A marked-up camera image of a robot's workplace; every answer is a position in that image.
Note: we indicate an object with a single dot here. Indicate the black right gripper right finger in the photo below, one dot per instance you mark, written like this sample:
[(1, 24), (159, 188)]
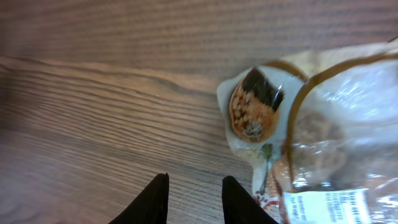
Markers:
[(239, 207)]

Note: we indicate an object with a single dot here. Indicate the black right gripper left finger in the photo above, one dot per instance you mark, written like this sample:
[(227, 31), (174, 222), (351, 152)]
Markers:
[(150, 206)]

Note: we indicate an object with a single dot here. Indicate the brown white snack pouch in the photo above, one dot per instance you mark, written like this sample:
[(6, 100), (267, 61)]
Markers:
[(320, 132)]

